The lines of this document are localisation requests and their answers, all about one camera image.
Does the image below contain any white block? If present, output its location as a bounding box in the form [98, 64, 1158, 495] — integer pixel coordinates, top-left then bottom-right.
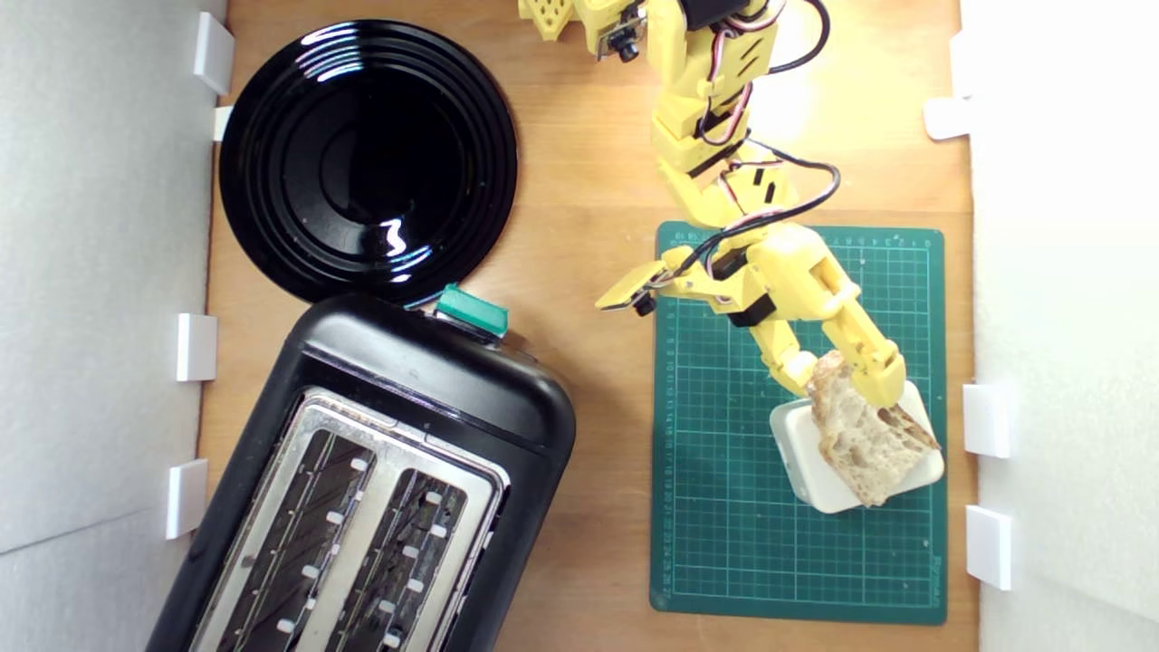
[769, 377, 946, 515]

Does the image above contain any green toaster lever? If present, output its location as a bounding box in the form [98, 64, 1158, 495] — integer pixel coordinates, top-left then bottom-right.
[435, 283, 510, 340]

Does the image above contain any black cable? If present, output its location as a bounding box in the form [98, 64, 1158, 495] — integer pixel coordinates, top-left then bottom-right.
[675, 0, 844, 283]

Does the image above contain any green cutting mat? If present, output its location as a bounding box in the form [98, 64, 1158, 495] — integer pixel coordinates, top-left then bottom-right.
[649, 221, 948, 626]

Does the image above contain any black round plate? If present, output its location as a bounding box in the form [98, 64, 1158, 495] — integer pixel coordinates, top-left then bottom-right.
[218, 20, 519, 309]

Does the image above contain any black two-slot toaster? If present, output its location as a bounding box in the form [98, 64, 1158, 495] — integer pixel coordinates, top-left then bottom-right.
[145, 292, 578, 652]

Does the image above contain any brown bread slice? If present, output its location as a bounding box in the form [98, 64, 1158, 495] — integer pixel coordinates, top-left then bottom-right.
[806, 351, 941, 508]

